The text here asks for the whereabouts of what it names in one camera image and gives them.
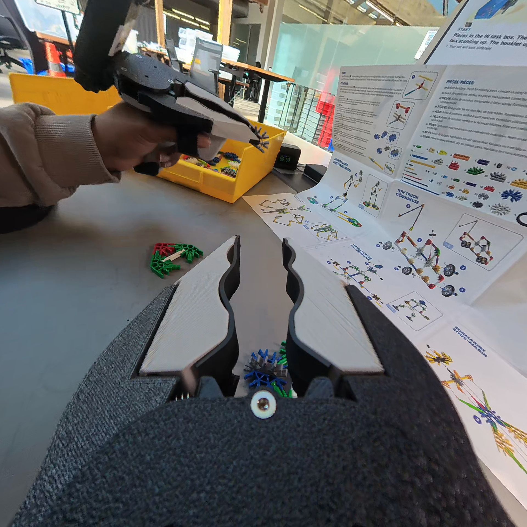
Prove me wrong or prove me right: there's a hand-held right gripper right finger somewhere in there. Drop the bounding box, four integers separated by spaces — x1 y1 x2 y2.
282 237 386 397

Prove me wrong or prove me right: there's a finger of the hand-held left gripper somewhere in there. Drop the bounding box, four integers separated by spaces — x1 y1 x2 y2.
183 81 267 145

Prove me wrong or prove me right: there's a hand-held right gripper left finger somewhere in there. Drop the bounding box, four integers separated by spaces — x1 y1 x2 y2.
137 236 243 397

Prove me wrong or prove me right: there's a green red toy connector assembly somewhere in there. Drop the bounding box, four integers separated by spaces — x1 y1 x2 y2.
149 242 205 279

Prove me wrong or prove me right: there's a blue grey toy connector cluster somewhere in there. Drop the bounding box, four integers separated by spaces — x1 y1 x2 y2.
243 341 292 401

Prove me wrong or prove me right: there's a grey desk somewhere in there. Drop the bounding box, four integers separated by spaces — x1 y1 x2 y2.
0 169 527 527

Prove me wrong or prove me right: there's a printed task card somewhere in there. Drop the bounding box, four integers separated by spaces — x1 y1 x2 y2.
424 0 527 68

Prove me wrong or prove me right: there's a person's left hand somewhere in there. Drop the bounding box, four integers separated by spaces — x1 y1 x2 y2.
89 102 213 173

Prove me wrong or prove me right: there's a pile of toy pieces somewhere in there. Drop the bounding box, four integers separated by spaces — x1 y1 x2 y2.
186 148 244 178

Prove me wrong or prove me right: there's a wooden office table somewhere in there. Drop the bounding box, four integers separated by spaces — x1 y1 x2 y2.
221 58 295 124

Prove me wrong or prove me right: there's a black digital clock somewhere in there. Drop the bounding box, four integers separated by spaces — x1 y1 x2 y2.
274 144 302 170

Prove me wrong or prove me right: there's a small black device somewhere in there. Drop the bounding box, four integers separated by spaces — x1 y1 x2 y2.
302 163 329 184

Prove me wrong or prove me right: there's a black office chair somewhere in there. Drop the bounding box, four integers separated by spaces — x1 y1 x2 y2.
0 13 29 73

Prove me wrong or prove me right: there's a fold-out toy instruction sheet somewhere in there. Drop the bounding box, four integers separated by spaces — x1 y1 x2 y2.
243 65 527 511

